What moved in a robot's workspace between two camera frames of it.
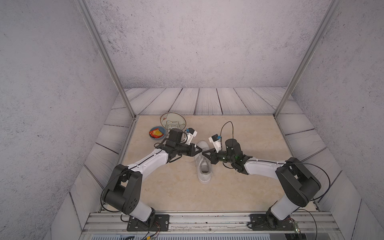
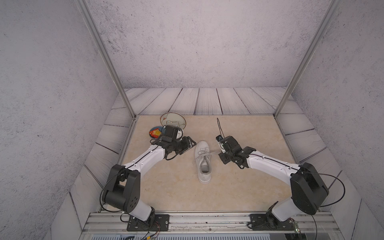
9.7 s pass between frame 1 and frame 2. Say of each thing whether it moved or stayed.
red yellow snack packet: stayed
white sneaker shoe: stayed
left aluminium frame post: stayed
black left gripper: moved
